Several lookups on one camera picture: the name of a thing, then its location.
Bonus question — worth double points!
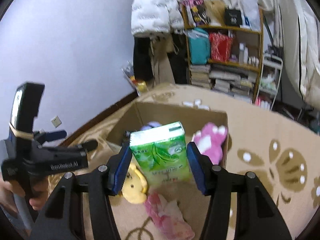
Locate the green tissue pack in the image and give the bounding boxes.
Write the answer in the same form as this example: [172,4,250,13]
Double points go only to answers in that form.
[130,122,191,187]

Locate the pink strawberry bear plush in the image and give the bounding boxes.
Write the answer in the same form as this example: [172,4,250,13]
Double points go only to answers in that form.
[191,122,228,165]

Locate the person's left hand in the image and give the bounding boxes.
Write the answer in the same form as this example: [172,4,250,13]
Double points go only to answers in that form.
[1,174,49,214]

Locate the phone mounted on gripper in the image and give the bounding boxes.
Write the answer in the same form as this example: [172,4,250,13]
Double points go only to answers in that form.
[9,82,45,135]

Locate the open cardboard box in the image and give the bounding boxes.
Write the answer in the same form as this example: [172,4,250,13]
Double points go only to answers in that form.
[106,102,228,153]

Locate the yellow bear plush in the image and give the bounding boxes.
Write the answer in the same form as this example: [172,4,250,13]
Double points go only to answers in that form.
[121,163,148,204]

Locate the beige butterfly patterned blanket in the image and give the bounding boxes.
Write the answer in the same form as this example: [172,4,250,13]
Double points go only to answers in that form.
[64,83,319,239]

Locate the plastic bag of toys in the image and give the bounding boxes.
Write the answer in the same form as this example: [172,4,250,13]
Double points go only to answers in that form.
[122,61,149,96]

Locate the pink plastic wrapped pack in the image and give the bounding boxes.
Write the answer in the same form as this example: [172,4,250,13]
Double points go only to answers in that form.
[144,192,195,239]

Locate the beige trench coat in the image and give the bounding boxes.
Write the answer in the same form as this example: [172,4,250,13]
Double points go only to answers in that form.
[150,35,175,85]

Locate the stack of books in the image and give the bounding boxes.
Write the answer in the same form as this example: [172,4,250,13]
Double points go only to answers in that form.
[189,64,212,89]

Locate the pile of magazines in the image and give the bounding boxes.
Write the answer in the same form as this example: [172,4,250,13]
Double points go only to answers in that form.
[209,64,258,103]

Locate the white puffer jacket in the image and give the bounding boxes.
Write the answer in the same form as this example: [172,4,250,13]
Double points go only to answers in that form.
[131,0,184,38]

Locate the white trolley cart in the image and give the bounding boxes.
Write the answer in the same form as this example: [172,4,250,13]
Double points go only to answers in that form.
[255,53,283,111]

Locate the teal shopping bag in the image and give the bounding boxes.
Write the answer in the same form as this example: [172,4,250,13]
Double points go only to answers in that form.
[187,28,210,65]

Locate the wooden bookshelf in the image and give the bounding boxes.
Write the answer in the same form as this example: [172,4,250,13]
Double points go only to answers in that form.
[182,0,263,103]

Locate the white cosmetic bottles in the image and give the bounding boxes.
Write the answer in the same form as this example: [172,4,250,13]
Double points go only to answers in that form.
[238,43,259,67]

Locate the red gift bag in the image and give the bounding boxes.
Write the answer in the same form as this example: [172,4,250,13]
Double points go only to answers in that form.
[209,33,233,62]

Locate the colourful patterned bag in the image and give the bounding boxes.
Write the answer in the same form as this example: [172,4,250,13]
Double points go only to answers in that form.
[188,0,210,26]

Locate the blonde wig head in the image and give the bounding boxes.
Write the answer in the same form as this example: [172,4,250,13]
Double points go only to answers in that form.
[204,0,227,26]

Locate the cream padded chair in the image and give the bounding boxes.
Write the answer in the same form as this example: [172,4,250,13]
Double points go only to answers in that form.
[279,0,319,108]

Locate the black box with 40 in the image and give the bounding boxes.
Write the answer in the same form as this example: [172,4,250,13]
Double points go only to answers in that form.
[224,9,242,27]

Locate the white plastic bag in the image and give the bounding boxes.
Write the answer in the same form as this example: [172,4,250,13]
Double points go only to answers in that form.
[242,0,261,32]

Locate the white wall socket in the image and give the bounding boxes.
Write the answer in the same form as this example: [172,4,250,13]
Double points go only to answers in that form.
[51,116,62,128]

